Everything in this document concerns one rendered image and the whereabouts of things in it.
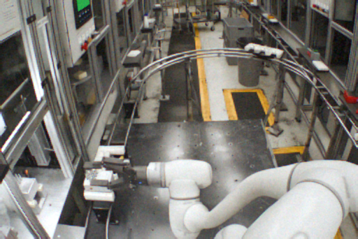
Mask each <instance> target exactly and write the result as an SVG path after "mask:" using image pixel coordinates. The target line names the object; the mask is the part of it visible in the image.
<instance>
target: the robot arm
mask: <svg viewBox="0 0 358 239"><path fill-rule="evenodd" d="M129 160H130V159H116V158H115V157H103V158H102V160H101V161H93V162H88V161H86V162H85V164H84V166H83V167H84V169H91V168H92V169H102V167H103V168H105V169H108V170H112V171H115V172H118V173H119V174H120V175H122V178H118V179H116V180H113V181H110V182H109V181H108V180H101V179H95V180H90V181H91V182H90V184H89V185H90V186H98V187H107V189H110V190H111V191H125V190H134V191H135V190H136V185H137V184H138V185H139V186H146V187H149V185H150V187H151V188H169V193H170V204H169V218H170V225H171V230H172V232H173V234H174V235H175V237H177V238H178V239H195V238H196V237H197V236H198V235H199V233H200V231H201V230H202V229H210V228H213V227H216V226H219V225H220V224H222V223H223V222H225V221H226V220H227V219H228V218H230V217H232V216H233V215H234V214H236V213H237V212H238V211H239V210H240V209H241V208H243V207H244V206H245V205H247V204H248V203H249V202H250V201H252V200H253V199H255V198H256V197H259V196H268V197H272V198H276V199H278V201H277V202H275V203H274V204H273V205H272V206H270V207H269V208H268V209H267V210H266V211H265V212H264V213H263V214H262V215H261V217H259V218H258V219H257V220H256V221H255V222H254V223H253V224H252V225H251V226H250V227H249V228H248V229H247V228H245V227H244V226H241V225H237V224H232V225H229V226H226V227H224V228H223V229H222V230H221V231H220V232H218V233H217V235H216V237H215V238H214V239H334V237H335V235H336V233H337V230H338V227H339V226H340V225H341V222H342V221H343V220H344V219H345V218H346V216H347V215H348V213H349V212H357V211H358V166H357V165H355V164H352V163H349V162H347V161H346V162H345V161H337V160H334V161H333V160H319V161H318V160H314V161H309V162H300V163H297V164H291V165H288V166H283V167H278V168H272V169H266V170H264V171H260V172H257V173H254V174H252V175H250V176H249V177H248V178H246V179H245V180H244V181H242V182H241V183H240V184H239V185H238V186H237V187H236V188H235V189H234V190H233V191H232V192H231V193H230V194H228V195H227V196H226V197H225V198H224V199H223V200H222V201H221V202H220V203H219V204H218V205H217V206H216V207H215V208H214V209H213V210H212V211H210V212H209V211H208V208H206V207H205V206H204V205H203V204H202V202H200V201H199V199H200V189H204V188H206V187H207V186H209V185H210V184H211V182H212V181H213V172H212V168H211V166H210V164H208V163H206V162H204V161H199V160H193V159H177V160H173V161H168V162H151V163H149V165H137V166H134V165H131V164H130V163H129ZM104 164H105V165H104ZM122 169H123V170H122Z"/></svg>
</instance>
